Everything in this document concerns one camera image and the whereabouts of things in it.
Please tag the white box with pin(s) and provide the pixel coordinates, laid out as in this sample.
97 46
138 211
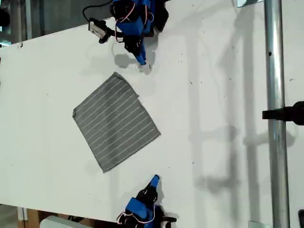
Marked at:
61 223

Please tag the black clamp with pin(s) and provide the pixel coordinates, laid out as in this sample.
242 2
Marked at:
285 113

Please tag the black camera box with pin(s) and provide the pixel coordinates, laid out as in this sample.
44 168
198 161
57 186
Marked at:
97 27

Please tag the grey striped towel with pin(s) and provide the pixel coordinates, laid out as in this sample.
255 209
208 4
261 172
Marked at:
114 121

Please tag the black camera stalk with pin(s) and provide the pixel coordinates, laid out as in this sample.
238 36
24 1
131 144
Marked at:
109 34

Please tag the steel post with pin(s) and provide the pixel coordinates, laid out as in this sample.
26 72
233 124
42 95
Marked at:
275 95

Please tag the wooden table leg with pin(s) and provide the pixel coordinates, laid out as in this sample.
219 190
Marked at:
29 218

